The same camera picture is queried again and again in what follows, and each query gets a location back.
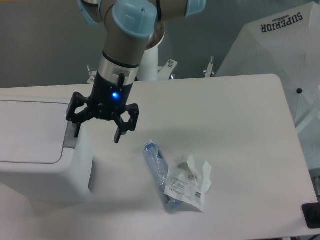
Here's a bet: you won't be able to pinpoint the white trash can body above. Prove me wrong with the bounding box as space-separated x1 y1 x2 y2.
0 95 95 202

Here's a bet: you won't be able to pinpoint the white pedestal base frame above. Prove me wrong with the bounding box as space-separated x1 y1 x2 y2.
86 56 216 84

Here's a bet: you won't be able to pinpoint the black device at table edge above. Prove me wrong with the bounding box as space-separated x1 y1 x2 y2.
301 202 320 229

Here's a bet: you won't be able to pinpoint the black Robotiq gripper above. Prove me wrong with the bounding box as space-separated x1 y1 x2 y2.
66 72 139 144

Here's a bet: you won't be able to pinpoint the grey trash can push button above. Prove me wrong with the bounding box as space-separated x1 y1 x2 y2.
63 121 80 149

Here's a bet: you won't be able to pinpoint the crumpled white plastic wrapper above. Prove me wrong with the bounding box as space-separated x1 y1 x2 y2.
164 154 212 212

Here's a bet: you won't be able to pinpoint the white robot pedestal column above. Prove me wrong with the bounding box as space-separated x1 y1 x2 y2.
135 22 165 82

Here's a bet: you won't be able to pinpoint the crushed clear plastic bottle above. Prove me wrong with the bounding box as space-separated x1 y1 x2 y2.
143 139 183 213

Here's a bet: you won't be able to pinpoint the white Superior umbrella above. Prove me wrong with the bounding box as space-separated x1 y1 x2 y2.
216 2 320 123

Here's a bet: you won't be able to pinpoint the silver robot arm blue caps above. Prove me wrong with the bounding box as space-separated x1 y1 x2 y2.
66 0 207 143

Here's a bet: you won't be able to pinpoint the white trash can lid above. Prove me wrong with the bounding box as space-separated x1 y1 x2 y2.
0 100 68 164

